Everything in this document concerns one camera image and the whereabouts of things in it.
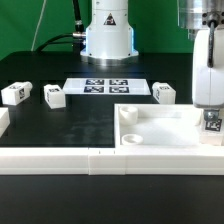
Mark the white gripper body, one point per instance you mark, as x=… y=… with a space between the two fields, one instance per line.
x=208 y=83

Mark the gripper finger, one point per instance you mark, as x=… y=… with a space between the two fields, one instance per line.
x=211 y=115

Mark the white square tabletop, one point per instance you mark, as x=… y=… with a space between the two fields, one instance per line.
x=157 y=125

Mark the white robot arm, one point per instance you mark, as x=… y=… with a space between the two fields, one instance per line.
x=110 y=39

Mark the white U-shaped fence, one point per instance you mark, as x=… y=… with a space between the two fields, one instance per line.
x=119 y=160

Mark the white marker sheet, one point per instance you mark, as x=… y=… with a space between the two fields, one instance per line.
x=108 y=86

